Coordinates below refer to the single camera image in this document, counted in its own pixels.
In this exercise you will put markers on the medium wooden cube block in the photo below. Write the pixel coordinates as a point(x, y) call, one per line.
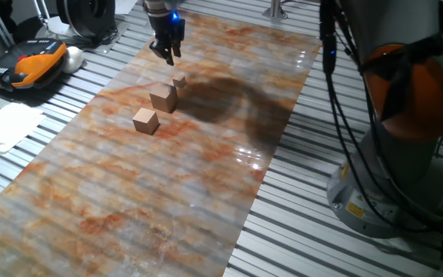
point(144, 122)

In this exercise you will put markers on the black round drum device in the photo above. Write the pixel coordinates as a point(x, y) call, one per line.
point(87, 15)

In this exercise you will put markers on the white round ball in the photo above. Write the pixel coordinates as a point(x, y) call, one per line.
point(72, 59)

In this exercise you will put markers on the silver metal post foot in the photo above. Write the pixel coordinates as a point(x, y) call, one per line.
point(274, 11)

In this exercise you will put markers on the white paper sheet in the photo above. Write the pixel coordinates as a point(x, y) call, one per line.
point(125, 5)

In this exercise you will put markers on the silver and orange robot arm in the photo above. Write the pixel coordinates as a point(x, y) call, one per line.
point(398, 161)

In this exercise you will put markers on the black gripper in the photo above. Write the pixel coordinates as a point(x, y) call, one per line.
point(165, 29)

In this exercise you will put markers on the small wooden cube block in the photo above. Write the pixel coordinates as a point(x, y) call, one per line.
point(179, 82)

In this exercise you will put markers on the large wooden cube block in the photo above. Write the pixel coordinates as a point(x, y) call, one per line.
point(163, 99)

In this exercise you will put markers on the white crumpled cloth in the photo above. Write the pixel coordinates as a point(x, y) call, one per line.
point(6, 127)

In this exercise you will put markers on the orange and black teach pendant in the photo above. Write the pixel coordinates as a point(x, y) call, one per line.
point(29, 63)

